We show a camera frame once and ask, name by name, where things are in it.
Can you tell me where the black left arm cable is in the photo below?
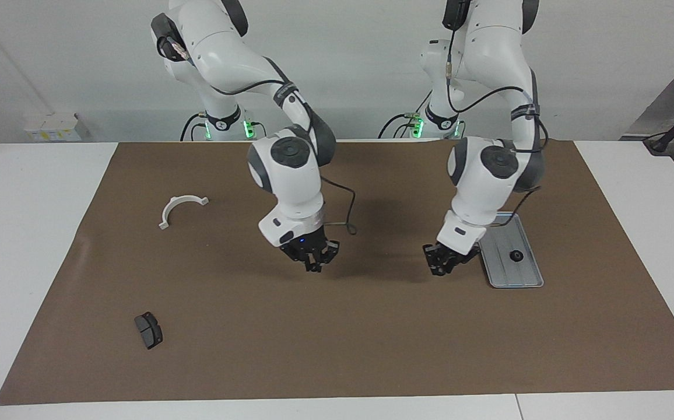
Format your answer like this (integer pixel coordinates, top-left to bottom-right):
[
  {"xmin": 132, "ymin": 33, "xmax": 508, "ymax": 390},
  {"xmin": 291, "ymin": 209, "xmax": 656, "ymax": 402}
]
[{"xmin": 445, "ymin": 23, "xmax": 549, "ymax": 228}]

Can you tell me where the brown table mat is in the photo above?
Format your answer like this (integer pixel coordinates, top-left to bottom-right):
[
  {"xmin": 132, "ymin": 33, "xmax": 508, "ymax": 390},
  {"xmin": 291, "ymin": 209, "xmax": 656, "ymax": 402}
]
[{"xmin": 0, "ymin": 140, "xmax": 674, "ymax": 406}]

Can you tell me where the black base cable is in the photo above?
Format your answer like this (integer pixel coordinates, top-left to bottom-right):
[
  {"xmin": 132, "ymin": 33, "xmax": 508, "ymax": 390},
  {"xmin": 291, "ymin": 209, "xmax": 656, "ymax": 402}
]
[
  {"xmin": 378, "ymin": 113, "xmax": 416, "ymax": 139},
  {"xmin": 180, "ymin": 113, "xmax": 209, "ymax": 142}
]

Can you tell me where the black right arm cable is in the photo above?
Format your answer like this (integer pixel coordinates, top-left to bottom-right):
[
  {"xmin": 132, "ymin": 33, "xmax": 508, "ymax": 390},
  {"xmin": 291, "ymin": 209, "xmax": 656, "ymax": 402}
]
[{"xmin": 159, "ymin": 35, "xmax": 358, "ymax": 236}]

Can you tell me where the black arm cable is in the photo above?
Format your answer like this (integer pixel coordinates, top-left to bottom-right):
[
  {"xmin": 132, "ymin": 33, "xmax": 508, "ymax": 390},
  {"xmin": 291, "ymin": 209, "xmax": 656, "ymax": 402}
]
[
  {"xmin": 159, "ymin": 35, "xmax": 358, "ymax": 236},
  {"xmin": 445, "ymin": 23, "xmax": 549, "ymax": 228}
]

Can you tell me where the white power strip box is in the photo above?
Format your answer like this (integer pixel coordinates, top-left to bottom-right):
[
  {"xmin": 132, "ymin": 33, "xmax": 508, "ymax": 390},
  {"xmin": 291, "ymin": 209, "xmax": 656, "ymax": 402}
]
[{"xmin": 24, "ymin": 113, "xmax": 90, "ymax": 143}]

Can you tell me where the short grey brake pad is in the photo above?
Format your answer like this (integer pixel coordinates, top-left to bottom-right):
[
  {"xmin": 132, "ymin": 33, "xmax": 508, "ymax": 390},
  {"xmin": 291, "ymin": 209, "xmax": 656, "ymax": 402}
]
[{"xmin": 134, "ymin": 311, "xmax": 164, "ymax": 350}]

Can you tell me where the silver metal tray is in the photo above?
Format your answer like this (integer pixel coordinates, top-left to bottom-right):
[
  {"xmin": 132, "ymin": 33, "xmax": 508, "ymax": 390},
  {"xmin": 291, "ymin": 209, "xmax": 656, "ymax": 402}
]
[{"xmin": 477, "ymin": 211, "xmax": 545, "ymax": 289}]

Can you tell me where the white curved plastic bracket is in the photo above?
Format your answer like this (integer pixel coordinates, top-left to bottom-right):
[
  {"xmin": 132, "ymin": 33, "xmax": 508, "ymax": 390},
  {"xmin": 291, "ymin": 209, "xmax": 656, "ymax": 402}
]
[{"xmin": 158, "ymin": 195, "xmax": 210, "ymax": 230}]

